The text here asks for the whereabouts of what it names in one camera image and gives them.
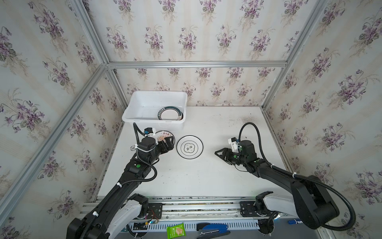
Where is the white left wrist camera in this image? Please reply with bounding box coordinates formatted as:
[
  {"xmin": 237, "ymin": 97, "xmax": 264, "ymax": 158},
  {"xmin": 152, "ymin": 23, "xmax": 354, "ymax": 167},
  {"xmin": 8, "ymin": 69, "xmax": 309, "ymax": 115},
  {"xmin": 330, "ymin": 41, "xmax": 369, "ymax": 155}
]
[{"xmin": 144, "ymin": 127, "xmax": 157, "ymax": 137}]

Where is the aluminium frame top bar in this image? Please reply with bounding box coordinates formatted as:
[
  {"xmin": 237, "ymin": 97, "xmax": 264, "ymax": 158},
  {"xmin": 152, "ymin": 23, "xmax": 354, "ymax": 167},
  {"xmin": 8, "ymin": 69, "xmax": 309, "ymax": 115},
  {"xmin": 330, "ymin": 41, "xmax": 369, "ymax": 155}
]
[{"xmin": 107, "ymin": 60, "xmax": 287, "ymax": 69}]

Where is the aluminium frame post left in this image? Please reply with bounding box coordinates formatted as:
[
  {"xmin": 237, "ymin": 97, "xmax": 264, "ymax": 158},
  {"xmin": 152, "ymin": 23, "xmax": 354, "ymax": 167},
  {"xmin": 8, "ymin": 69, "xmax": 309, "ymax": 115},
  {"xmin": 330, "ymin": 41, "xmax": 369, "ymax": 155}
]
[{"xmin": 71, "ymin": 0, "xmax": 128, "ymax": 110}]

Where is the white plastic bin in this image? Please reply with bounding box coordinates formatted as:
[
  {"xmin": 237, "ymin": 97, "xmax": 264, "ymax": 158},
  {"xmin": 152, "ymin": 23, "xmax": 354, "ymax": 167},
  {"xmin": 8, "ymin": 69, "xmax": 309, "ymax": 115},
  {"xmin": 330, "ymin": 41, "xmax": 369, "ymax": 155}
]
[{"xmin": 122, "ymin": 91, "xmax": 188, "ymax": 131}]

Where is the white plate black flower outline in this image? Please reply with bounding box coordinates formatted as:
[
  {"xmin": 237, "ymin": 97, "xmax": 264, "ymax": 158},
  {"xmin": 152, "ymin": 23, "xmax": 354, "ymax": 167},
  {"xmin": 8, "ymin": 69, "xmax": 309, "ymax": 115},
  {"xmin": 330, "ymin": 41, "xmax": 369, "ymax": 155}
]
[{"xmin": 176, "ymin": 135, "xmax": 204, "ymax": 160}]

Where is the blue marker pen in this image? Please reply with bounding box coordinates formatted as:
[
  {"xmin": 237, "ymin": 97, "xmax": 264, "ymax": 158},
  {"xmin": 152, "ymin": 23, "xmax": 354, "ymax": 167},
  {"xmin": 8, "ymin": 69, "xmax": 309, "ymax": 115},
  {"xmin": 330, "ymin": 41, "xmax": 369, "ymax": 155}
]
[{"xmin": 288, "ymin": 219, "xmax": 303, "ymax": 225}]

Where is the aluminium frame post right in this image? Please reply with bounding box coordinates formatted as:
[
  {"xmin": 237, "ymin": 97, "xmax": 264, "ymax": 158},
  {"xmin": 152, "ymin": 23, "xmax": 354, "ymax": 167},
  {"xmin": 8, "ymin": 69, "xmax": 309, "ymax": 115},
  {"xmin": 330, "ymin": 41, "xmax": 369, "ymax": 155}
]
[{"xmin": 261, "ymin": 0, "xmax": 328, "ymax": 110}]

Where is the aluminium rail base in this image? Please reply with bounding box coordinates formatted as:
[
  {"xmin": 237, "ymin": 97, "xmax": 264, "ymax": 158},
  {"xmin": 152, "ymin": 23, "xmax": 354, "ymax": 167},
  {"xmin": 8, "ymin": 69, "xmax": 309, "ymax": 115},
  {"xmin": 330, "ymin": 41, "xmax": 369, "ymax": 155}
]
[{"xmin": 80, "ymin": 195, "xmax": 299, "ymax": 234}]

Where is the green snack packet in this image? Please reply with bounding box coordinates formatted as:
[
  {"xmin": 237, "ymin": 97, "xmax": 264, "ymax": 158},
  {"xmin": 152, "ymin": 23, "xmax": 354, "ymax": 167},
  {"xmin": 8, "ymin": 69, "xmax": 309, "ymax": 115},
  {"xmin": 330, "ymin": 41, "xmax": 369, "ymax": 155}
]
[{"xmin": 167, "ymin": 223, "xmax": 186, "ymax": 239}]

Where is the white plate orange fan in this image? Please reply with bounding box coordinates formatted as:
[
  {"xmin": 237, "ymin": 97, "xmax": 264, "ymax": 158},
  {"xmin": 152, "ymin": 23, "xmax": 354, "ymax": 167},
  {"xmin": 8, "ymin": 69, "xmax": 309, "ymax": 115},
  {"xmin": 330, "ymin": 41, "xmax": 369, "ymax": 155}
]
[{"xmin": 155, "ymin": 130, "xmax": 176, "ymax": 144}]

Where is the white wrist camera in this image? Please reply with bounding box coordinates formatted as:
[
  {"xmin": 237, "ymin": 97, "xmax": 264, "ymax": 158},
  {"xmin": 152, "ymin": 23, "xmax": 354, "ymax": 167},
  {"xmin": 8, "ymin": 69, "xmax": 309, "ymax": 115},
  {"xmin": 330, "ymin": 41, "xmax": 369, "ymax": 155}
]
[
  {"xmin": 144, "ymin": 127, "xmax": 157, "ymax": 137},
  {"xmin": 228, "ymin": 137, "xmax": 240, "ymax": 153}
]

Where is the blue black stapler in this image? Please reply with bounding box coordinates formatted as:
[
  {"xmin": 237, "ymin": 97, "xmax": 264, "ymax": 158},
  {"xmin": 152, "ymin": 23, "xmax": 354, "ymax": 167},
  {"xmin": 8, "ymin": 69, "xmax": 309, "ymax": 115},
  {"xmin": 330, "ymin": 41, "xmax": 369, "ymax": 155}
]
[{"xmin": 197, "ymin": 223, "xmax": 231, "ymax": 239}]

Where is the aluminium frame post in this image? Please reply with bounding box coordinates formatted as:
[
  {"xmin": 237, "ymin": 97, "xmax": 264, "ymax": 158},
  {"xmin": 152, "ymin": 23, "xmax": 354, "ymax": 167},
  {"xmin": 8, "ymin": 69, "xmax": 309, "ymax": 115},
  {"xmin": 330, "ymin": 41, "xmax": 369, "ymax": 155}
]
[
  {"xmin": 71, "ymin": 0, "xmax": 128, "ymax": 110},
  {"xmin": 261, "ymin": 0, "xmax": 328, "ymax": 110}
]

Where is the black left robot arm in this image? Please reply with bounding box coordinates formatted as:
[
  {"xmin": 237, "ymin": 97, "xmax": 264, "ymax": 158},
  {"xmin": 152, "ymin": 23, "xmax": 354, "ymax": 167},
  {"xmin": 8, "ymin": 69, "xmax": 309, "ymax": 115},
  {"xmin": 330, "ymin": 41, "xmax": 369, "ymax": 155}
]
[{"xmin": 66, "ymin": 123, "xmax": 175, "ymax": 239}]

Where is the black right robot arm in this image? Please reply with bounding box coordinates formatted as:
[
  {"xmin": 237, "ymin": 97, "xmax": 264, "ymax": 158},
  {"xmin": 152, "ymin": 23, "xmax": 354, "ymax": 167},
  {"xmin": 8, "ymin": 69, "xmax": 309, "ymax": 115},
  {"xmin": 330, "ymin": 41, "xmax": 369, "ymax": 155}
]
[{"xmin": 214, "ymin": 136, "xmax": 356, "ymax": 232}]

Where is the green rimmed white plate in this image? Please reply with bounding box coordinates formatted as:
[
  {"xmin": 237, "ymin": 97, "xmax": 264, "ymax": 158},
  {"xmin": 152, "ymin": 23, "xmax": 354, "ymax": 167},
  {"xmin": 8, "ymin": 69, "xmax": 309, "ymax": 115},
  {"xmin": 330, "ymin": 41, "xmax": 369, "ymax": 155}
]
[{"xmin": 157, "ymin": 106, "xmax": 183, "ymax": 120}]

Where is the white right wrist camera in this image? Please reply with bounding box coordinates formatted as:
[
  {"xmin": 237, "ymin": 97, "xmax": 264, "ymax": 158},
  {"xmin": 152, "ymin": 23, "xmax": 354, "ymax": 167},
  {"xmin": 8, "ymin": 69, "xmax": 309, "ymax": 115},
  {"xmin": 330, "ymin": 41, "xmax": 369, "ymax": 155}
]
[{"xmin": 228, "ymin": 137, "xmax": 240, "ymax": 153}]

